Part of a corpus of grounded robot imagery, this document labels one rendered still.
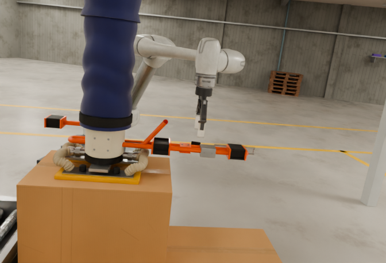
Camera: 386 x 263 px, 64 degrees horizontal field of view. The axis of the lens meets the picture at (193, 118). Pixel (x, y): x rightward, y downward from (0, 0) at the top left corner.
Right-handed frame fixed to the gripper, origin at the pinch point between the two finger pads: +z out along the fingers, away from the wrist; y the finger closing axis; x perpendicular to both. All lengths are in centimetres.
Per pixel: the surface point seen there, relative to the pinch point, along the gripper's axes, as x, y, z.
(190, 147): -3.6, 4.0, 7.0
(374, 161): 223, -169, 63
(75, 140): -54, 4, 8
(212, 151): 6.8, 4.2, 8.0
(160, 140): -17.1, -1.0, 6.7
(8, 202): -97, -27, 57
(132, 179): -27.5, 14.7, 19.5
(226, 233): 24, -14, 61
